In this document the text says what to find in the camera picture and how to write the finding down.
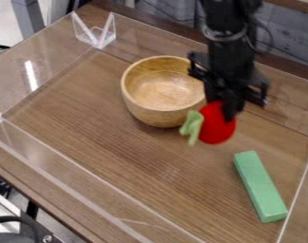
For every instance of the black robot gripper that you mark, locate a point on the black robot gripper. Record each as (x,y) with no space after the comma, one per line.
(226,69)

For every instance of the green rectangular block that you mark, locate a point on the green rectangular block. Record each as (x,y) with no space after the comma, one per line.
(267,200)

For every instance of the light wooden bowl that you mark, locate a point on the light wooden bowl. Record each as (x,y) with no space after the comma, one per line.
(159,91)

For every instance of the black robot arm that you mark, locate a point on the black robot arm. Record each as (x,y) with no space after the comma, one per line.
(230,21)

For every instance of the clear acrylic enclosure wall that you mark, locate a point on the clear acrylic enclosure wall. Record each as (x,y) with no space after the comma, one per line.
(121,181)

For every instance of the black equipment under table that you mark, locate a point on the black equipment under table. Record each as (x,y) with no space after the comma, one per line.
(18,227)

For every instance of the grey post behind table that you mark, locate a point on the grey post behind table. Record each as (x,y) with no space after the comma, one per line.
(29,17)

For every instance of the red felt fruit green leaf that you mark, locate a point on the red felt fruit green leaf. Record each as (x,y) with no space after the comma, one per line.
(207,126)

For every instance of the clear acrylic corner bracket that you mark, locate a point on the clear acrylic corner bracket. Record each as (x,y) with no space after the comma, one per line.
(97,37)

